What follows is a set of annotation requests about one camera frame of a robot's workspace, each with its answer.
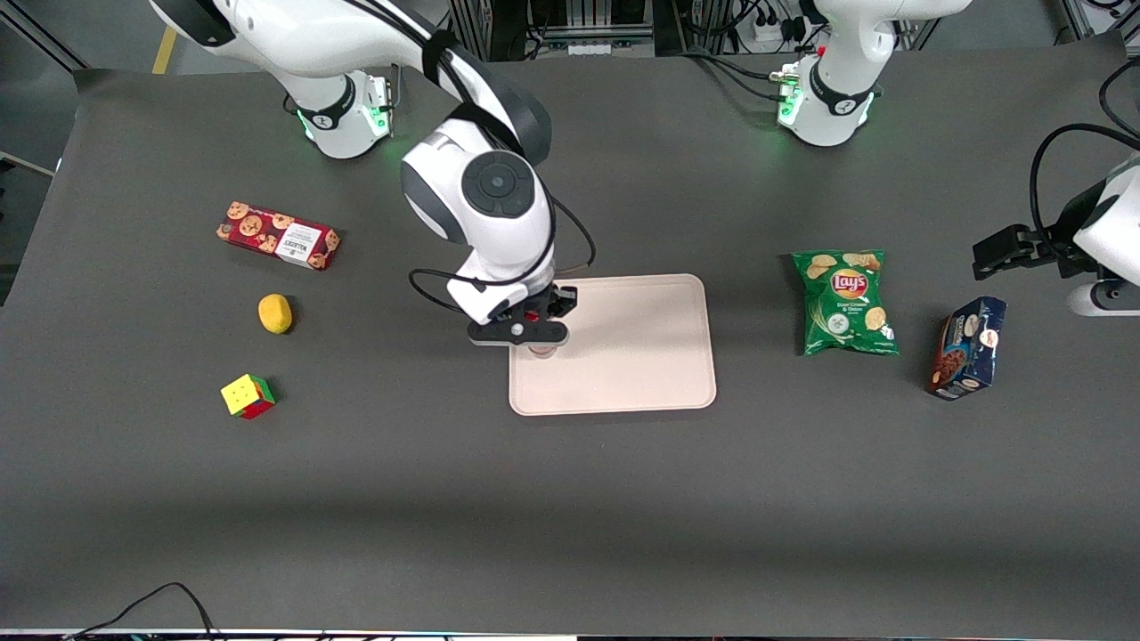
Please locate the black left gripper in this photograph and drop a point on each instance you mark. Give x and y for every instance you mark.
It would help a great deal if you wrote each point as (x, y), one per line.
(1040, 245)

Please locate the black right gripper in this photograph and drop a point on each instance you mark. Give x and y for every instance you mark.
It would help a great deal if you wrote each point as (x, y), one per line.
(558, 301)

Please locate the red coke bottle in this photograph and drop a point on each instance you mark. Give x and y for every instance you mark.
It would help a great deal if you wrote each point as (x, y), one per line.
(541, 351)

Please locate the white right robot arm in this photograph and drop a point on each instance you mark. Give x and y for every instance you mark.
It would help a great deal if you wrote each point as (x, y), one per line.
(485, 191)

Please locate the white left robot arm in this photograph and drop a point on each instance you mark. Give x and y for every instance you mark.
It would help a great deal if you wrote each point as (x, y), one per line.
(837, 98)

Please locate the beige plastic tray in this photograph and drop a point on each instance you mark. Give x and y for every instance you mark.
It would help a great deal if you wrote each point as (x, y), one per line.
(632, 356)

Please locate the dark blue cookie box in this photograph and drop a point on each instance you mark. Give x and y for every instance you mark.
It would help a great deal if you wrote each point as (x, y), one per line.
(969, 347)

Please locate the green Lay's chips bag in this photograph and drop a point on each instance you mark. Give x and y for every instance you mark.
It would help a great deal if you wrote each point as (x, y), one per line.
(846, 303)

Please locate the yellow lemon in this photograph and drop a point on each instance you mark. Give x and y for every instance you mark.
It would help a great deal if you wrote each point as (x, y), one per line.
(275, 313)

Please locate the red cookie box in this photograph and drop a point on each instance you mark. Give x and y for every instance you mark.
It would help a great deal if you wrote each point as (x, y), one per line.
(278, 235)

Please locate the colourful puzzle cube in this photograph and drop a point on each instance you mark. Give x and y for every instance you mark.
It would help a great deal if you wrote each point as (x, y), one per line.
(247, 395)

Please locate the white power strip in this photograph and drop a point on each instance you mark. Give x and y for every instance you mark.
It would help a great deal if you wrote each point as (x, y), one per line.
(768, 34)

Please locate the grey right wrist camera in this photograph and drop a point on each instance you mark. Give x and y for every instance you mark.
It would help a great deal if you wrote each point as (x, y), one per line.
(518, 333)

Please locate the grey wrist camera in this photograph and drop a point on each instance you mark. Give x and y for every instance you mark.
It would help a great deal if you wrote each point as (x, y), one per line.
(1104, 298)
(518, 333)

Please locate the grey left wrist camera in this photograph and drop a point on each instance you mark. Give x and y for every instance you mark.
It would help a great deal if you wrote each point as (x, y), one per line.
(1104, 298)

